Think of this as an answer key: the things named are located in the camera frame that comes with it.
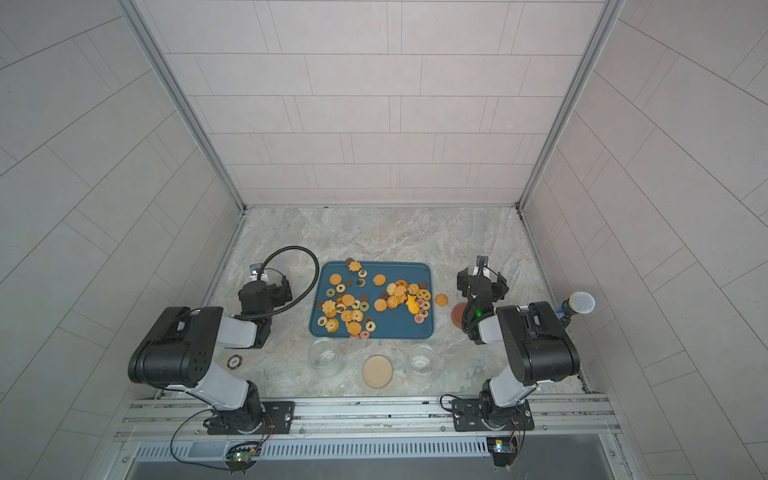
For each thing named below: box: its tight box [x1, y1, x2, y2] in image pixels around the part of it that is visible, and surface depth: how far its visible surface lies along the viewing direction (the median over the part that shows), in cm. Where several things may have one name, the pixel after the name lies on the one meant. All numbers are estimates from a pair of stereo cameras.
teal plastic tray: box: [309, 261, 434, 339], surface depth 91 cm
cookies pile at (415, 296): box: [373, 274, 432, 324], surface depth 92 cm
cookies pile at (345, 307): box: [316, 258, 376, 339], surface depth 90 cm
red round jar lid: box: [451, 302, 468, 329], surface depth 89 cm
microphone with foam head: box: [561, 291, 596, 314], surface depth 67 cm
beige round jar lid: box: [362, 354, 393, 390], surface depth 79 cm
